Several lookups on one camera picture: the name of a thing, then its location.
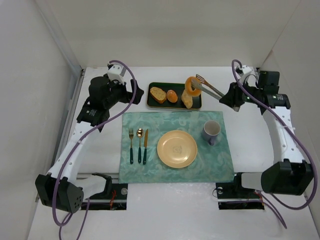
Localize glazed bagel ring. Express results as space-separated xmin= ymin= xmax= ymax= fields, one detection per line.
xmin=184 ymin=76 xmax=202 ymax=97

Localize metal serving tongs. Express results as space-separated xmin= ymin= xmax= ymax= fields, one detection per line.
xmin=195 ymin=74 xmax=224 ymax=98

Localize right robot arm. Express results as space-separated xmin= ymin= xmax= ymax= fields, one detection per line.
xmin=219 ymin=69 xmax=314 ymax=196

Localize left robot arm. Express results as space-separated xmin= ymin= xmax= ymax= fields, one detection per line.
xmin=35 ymin=74 xmax=144 ymax=214

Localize sliced bread piece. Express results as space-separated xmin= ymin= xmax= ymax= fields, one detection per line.
xmin=149 ymin=86 xmax=167 ymax=104

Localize oblong potato-shaped bread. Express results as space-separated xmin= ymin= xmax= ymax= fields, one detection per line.
xmin=181 ymin=89 xmax=193 ymax=109

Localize dark green rectangular tray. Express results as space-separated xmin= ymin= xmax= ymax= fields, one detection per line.
xmin=146 ymin=82 xmax=202 ymax=110

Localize lavender mug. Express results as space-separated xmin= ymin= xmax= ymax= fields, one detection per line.
xmin=202 ymin=120 xmax=221 ymax=146

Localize round orange bun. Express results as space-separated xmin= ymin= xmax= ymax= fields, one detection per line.
xmin=166 ymin=89 xmax=178 ymax=103

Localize teal patterned placemat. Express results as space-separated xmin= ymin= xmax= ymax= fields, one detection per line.
xmin=119 ymin=111 xmax=234 ymax=184

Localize yellow round plate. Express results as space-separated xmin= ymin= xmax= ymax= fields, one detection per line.
xmin=157 ymin=130 xmax=198 ymax=169

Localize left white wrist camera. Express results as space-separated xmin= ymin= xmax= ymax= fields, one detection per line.
xmin=107 ymin=64 xmax=126 ymax=85

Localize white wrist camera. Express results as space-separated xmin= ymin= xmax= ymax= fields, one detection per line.
xmin=235 ymin=65 xmax=257 ymax=85
xmin=107 ymin=64 xmax=126 ymax=85

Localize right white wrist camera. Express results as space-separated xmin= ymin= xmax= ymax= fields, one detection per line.
xmin=235 ymin=65 xmax=257 ymax=85

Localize gold fork green handle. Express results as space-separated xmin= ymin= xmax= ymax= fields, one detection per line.
xmin=128 ymin=128 xmax=134 ymax=165

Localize gold spoon green handle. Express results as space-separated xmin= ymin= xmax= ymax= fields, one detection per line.
xmin=136 ymin=128 xmax=144 ymax=164

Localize gold knife green handle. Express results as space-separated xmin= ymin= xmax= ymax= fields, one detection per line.
xmin=142 ymin=129 xmax=149 ymax=165

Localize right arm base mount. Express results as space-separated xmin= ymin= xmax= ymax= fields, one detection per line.
xmin=212 ymin=172 xmax=265 ymax=210

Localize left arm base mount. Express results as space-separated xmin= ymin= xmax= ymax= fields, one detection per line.
xmin=88 ymin=173 xmax=128 ymax=211

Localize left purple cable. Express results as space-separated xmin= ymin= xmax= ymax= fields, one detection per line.
xmin=51 ymin=59 xmax=139 ymax=240

